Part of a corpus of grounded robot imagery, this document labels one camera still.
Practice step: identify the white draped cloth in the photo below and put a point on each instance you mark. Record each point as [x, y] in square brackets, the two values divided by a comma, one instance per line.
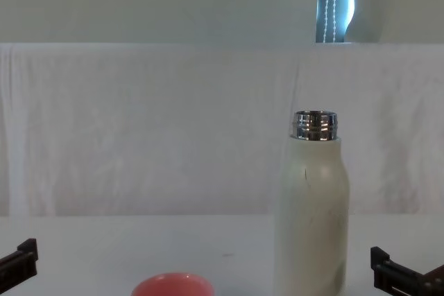
[156, 129]

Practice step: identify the white table cloth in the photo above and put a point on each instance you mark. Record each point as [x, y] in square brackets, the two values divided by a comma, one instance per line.
[173, 247]

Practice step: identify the white curtain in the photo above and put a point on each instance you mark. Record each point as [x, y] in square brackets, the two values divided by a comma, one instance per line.
[156, 1]
[399, 1]

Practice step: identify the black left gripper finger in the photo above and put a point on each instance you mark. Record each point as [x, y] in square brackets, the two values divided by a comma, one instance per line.
[21, 265]

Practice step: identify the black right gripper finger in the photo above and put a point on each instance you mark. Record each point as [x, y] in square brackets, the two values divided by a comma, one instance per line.
[392, 271]

